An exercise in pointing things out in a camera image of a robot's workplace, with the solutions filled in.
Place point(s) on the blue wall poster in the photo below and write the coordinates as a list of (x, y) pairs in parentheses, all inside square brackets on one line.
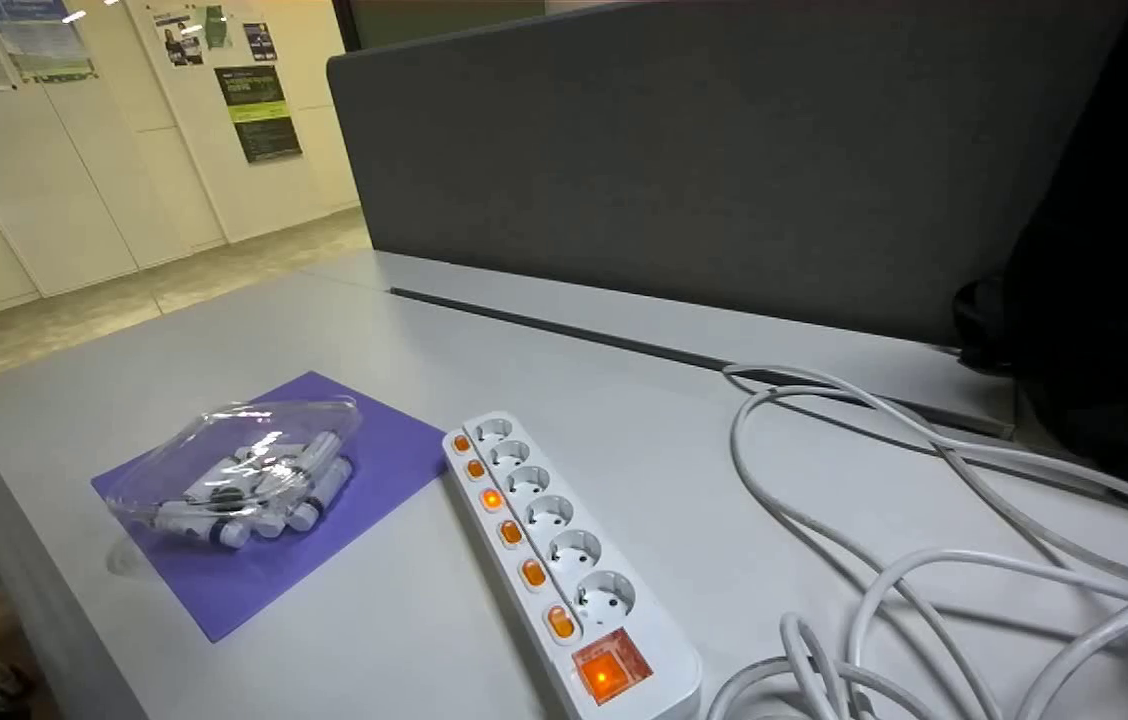
[(46, 45)]

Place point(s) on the white extension cord power strip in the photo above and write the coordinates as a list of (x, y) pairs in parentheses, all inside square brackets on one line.
[(597, 629)]

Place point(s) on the clear bag of white parts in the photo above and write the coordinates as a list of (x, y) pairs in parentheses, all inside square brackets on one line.
[(241, 474)]

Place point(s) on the dark green wall poster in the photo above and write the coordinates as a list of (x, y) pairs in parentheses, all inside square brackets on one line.
[(256, 114)]

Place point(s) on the small photo wall poster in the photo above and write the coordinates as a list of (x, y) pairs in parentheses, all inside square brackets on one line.
[(182, 39)]

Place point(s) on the grey desk divider panel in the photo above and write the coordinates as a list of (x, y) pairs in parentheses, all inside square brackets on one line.
[(840, 162)]

